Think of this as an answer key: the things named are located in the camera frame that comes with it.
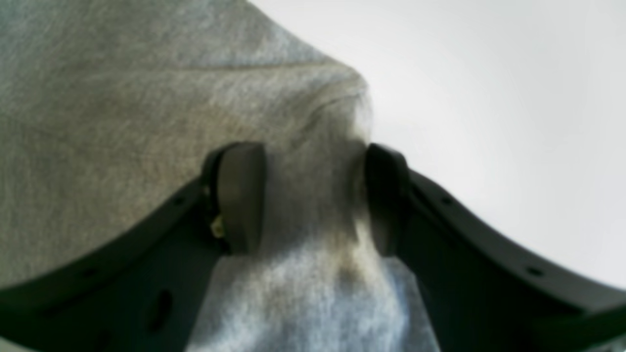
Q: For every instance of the grey T-shirt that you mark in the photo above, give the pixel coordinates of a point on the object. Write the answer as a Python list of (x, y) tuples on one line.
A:
[(109, 106)]

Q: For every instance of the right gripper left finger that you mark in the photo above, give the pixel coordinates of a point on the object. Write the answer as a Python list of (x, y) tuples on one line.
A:
[(143, 291)]

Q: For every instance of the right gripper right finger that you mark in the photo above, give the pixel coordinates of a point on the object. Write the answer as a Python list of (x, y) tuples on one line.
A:
[(482, 291)]

